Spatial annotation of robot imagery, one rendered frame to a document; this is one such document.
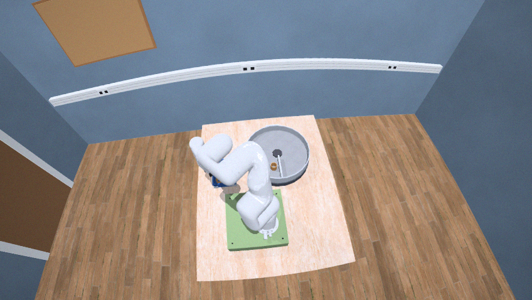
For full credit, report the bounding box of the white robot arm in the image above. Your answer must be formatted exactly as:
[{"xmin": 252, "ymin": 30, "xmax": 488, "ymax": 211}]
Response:
[{"xmin": 189, "ymin": 134, "xmax": 280, "ymax": 240}]

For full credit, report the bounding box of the blue open-top crate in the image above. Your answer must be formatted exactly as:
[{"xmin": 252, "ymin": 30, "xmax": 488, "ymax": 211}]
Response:
[{"xmin": 212, "ymin": 176, "xmax": 227, "ymax": 188}]

